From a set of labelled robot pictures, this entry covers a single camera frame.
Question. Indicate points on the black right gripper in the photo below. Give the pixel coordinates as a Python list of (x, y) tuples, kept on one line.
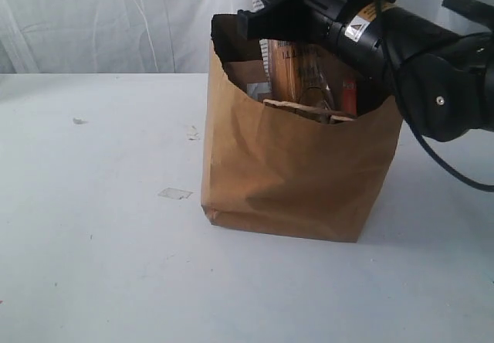
[(349, 29)]

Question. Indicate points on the spaghetti packet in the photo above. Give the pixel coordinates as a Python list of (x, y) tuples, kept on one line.
[(284, 24)]

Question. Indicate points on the brown coffee pouch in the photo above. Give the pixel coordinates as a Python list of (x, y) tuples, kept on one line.
[(247, 76)]

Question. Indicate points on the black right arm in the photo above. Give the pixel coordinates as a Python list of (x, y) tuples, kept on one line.
[(442, 81)]

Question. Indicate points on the brown paper bag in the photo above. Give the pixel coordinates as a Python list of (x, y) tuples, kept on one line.
[(270, 171)]

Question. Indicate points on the clear tape piece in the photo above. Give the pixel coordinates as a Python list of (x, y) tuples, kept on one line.
[(175, 193)]

